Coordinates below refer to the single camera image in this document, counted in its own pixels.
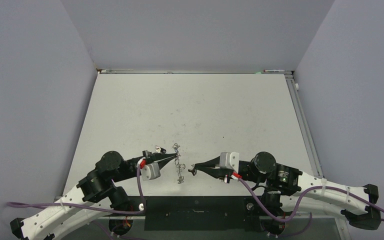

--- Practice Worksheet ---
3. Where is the aluminium rail back edge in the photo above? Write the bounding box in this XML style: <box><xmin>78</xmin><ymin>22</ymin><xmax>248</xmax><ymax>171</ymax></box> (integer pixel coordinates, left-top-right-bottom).
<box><xmin>97</xmin><ymin>69</ymin><xmax>293</xmax><ymax>75</ymax></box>

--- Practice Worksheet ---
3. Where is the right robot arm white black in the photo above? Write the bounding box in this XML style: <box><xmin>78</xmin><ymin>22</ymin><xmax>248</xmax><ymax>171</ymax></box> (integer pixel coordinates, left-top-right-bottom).
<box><xmin>188</xmin><ymin>151</ymin><xmax>381</xmax><ymax>235</ymax></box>

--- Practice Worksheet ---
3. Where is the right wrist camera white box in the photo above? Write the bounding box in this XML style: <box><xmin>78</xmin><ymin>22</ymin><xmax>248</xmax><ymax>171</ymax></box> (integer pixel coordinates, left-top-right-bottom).
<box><xmin>219</xmin><ymin>152</ymin><xmax>240</xmax><ymax>172</ymax></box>

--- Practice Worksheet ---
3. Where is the aluminium rail right edge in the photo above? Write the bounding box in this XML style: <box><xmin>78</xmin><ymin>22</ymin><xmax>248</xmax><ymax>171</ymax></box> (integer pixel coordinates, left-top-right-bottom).
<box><xmin>284</xmin><ymin>71</ymin><xmax>325</xmax><ymax>178</ymax></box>

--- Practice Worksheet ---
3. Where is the key with black tag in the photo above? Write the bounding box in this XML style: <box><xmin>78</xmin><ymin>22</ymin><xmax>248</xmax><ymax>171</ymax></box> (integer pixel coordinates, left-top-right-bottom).
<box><xmin>188</xmin><ymin>168</ymin><xmax>197</xmax><ymax>176</ymax></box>
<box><xmin>155</xmin><ymin>145</ymin><xmax>167</xmax><ymax>154</ymax></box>

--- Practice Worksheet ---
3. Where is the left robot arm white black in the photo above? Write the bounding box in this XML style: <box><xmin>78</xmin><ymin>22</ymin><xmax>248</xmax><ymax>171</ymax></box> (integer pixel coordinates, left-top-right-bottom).
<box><xmin>7</xmin><ymin>150</ymin><xmax>179</xmax><ymax>240</ymax></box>

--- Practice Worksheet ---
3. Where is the aluminium rail edge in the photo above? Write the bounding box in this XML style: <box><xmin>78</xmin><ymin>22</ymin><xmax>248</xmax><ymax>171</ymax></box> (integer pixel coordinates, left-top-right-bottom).
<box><xmin>97</xmin><ymin>69</ymin><xmax>293</xmax><ymax>75</ymax></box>
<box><xmin>284</xmin><ymin>71</ymin><xmax>325</xmax><ymax>178</ymax></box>

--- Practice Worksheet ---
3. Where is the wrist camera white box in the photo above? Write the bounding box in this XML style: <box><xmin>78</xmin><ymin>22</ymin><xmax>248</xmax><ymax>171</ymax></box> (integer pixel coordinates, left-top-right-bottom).
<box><xmin>219</xmin><ymin>152</ymin><xmax>240</xmax><ymax>172</ymax></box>
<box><xmin>140</xmin><ymin>162</ymin><xmax>161</xmax><ymax>181</ymax></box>

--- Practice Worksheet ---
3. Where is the large perforated metal keyring disc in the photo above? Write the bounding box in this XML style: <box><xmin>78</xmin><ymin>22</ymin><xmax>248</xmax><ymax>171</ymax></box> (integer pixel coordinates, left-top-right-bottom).
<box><xmin>172</xmin><ymin>143</ymin><xmax>186</xmax><ymax>184</ymax></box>

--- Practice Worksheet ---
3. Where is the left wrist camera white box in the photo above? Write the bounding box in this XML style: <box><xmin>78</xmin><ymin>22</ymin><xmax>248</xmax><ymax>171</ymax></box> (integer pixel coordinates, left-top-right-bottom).
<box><xmin>140</xmin><ymin>162</ymin><xmax>161</xmax><ymax>181</ymax></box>

